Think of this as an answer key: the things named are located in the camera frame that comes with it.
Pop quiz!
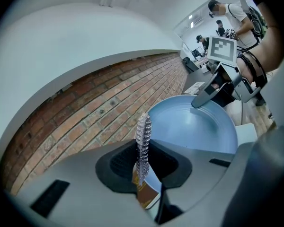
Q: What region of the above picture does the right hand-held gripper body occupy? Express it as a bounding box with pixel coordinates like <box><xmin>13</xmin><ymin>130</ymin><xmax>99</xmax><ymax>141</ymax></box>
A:
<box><xmin>206</xmin><ymin>35</ymin><xmax>263</xmax><ymax>104</ymax></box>

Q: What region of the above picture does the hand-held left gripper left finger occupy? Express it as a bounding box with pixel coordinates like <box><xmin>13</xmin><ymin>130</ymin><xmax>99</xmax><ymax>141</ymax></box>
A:
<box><xmin>22</xmin><ymin>140</ymin><xmax>157</xmax><ymax>227</ymax></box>

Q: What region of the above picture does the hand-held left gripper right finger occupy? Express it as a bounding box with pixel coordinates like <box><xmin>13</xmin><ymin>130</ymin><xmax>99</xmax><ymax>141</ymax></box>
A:
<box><xmin>150</xmin><ymin>140</ymin><xmax>236</xmax><ymax>223</ymax></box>

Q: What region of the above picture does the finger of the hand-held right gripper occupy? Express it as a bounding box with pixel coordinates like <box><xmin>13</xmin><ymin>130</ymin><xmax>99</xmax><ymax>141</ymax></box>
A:
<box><xmin>191</xmin><ymin>79</ymin><xmax>236</xmax><ymax>109</ymax></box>
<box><xmin>198</xmin><ymin>64</ymin><xmax>225</xmax><ymax>96</ymax></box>

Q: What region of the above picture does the blue large plate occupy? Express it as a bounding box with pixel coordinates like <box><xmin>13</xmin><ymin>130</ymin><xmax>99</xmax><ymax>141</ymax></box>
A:
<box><xmin>145</xmin><ymin>94</ymin><xmax>239</xmax><ymax>195</ymax></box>

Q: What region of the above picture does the grey glittery sponge cloth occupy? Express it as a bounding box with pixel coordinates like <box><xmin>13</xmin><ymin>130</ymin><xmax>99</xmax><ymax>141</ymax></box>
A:
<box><xmin>134</xmin><ymin>112</ymin><xmax>154</xmax><ymax>186</ymax></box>

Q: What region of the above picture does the person's right forearm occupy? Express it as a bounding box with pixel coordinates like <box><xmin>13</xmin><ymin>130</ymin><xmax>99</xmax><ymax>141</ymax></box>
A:
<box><xmin>236</xmin><ymin>2</ymin><xmax>284</xmax><ymax>83</ymax></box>

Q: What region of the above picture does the white cardboard box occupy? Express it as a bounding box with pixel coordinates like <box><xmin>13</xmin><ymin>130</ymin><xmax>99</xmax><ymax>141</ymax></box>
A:
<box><xmin>184</xmin><ymin>81</ymin><xmax>208</xmax><ymax>96</ymax></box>

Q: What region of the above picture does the black wristband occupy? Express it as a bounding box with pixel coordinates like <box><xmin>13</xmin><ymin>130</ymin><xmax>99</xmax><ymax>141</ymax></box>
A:
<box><xmin>236</xmin><ymin>52</ymin><xmax>260</xmax><ymax>77</ymax></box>

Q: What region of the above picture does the white air conditioner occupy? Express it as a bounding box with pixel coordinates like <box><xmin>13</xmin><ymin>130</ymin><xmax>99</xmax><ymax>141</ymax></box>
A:
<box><xmin>190</xmin><ymin>13</ymin><xmax>205</xmax><ymax>26</ymax></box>

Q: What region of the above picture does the brown hardcover book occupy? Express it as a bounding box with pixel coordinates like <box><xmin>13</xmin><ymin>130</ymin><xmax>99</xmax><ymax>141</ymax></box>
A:
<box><xmin>131</xmin><ymin>168</ymin><xmax>161</xmax><ymax>210</ymax></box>

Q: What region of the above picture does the person's black shirt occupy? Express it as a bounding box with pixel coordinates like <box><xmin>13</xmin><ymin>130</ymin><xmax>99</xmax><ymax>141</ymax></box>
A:
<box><xmin>241</xmin><ymin>0</ymin><xmax>284</xmax><ymax>30</ymax></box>

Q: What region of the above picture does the dark table with white frame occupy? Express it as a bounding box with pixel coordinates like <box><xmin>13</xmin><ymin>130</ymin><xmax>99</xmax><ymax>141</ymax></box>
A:
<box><xmin>181</xmin><ymin>65</ymin><xmax>220</xmax><ymax>96</ymax></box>

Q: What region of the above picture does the black cable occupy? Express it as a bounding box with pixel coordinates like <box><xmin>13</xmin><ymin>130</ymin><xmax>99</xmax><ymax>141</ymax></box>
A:
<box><xmin>235</xmin><ymin>45</ymin><xmax>268</xmax><ymax>89</ymax></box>

